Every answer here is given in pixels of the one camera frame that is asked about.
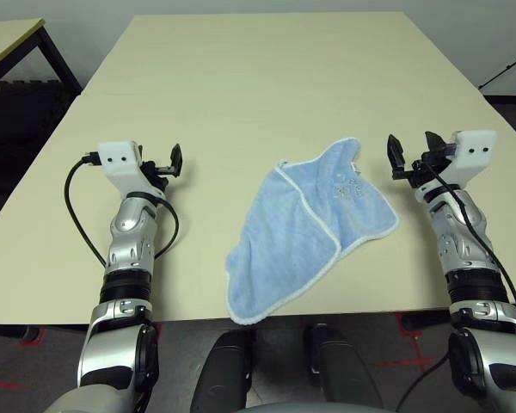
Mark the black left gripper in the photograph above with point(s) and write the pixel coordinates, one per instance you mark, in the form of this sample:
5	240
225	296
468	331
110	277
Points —
157	170

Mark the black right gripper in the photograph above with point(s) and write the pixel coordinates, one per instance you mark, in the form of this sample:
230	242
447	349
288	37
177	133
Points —
425	168

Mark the light blue terry towel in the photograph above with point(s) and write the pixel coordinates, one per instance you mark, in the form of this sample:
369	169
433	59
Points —
292	241

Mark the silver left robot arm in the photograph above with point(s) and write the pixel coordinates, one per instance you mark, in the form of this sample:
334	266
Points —
129	241

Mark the black foam floor mats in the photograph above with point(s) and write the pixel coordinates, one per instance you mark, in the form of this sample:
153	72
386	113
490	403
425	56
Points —
21	125

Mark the black table foot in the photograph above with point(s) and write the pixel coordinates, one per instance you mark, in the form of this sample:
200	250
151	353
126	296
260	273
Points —
425	322
23	332

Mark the dark grey robot left leg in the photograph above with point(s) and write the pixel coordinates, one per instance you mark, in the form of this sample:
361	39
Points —
223	374

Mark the dark grey robot leg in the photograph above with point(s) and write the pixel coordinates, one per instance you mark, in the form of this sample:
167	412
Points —
344	374
223	374

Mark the dark grey robot right leg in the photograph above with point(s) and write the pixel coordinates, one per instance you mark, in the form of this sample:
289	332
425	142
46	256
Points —
344	374

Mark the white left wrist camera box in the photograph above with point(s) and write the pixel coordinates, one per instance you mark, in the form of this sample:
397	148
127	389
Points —
116	165

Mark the beige side table black frame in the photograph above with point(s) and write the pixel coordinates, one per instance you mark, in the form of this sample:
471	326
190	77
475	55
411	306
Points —
8	41

